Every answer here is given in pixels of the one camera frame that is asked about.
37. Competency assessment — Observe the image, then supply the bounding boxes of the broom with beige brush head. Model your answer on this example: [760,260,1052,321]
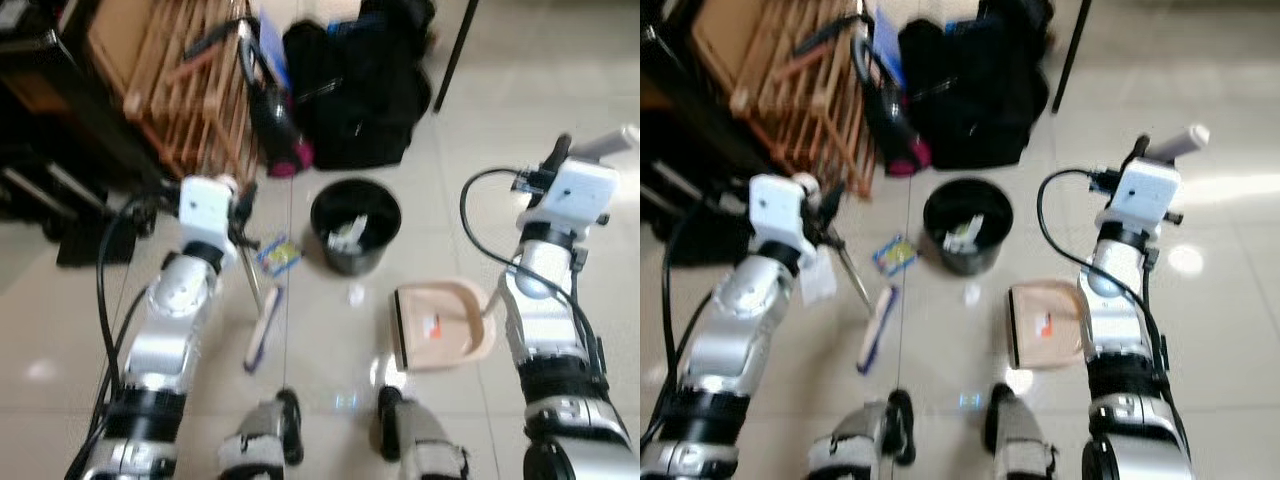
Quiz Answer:
[832,236,903,377]
[238,236,288,375]

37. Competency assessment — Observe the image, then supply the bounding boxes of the beige dustpan with long handle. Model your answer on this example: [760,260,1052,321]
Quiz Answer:
[1007,122,1212,373]
[388,124,641,374]

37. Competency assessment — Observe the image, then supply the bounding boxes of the flat black floor mat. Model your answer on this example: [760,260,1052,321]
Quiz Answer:
[664,224,743,268]
[56,214,133,270]

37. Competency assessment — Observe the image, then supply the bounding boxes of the blue yellow snack wrapper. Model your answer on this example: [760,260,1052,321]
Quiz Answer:
[869,234,920,279]
[256,236,304,279]

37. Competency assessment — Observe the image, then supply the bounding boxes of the flat white paper sheet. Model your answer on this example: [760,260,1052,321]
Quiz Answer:
[799,250,838,307]

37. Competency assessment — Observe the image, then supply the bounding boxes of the black and pink vacuum cleaner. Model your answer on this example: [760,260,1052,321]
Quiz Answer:
[238,36,317,181]
[853,36,934,181]

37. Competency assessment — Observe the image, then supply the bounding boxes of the crumpled white paper rubbish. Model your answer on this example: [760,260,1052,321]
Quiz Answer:
[329,214,373,253]
[943,215,985,254]

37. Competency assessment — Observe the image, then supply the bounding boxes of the black round waste bin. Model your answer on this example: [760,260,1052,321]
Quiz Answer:
[921,177,1015,279]
[309,177,404,279]

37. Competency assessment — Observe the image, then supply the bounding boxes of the thin black pole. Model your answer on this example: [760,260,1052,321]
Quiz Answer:
[1049,0,1094,115]
[432,0,482,115]

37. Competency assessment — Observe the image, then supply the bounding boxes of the wooden slatted rack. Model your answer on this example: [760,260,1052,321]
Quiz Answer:
[690,0,883,199]
[84,0,269,185]

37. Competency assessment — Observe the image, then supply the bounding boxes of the dark black furniture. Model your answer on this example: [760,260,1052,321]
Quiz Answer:
[640,18,776,236]
[0,0,171,241]

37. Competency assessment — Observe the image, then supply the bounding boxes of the blue flat board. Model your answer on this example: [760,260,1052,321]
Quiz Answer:
[868,4,909,89]
[254,8,297,93]

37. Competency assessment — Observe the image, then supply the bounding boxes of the large black fabric bag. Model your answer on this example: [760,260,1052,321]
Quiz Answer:
[897,0,1053,172]
[282,0,438,172]

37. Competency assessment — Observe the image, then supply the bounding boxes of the robot right leg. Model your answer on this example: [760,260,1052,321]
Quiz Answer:
[984,382,1063,480]
[376,384,472,480]

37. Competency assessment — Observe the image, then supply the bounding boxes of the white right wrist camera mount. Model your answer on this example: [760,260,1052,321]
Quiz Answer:
[518,158,622,237]
[1108,157,1183,237]

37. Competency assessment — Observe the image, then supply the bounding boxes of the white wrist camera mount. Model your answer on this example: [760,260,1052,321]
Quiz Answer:
[748,174,818,253]
[518,158,622,237]
[1108,157,1183,237]
[177,175,242,252]

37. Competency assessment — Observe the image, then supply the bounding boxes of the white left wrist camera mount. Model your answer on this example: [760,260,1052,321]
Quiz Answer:
[748,174,818,253]
[177,175,242,252]

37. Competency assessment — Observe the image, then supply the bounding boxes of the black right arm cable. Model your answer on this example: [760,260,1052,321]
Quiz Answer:
[1036,167,1173,401]
[459,167,607,401]

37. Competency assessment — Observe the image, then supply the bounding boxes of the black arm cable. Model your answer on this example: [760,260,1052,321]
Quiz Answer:
[640,195,753,451]
[64,190,183,480]
[1036,167,1173,401]
[459,167,607,401]

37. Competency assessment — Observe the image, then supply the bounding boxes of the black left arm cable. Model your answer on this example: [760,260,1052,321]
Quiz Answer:
[64,190,183,480]
[640,195,753,451]

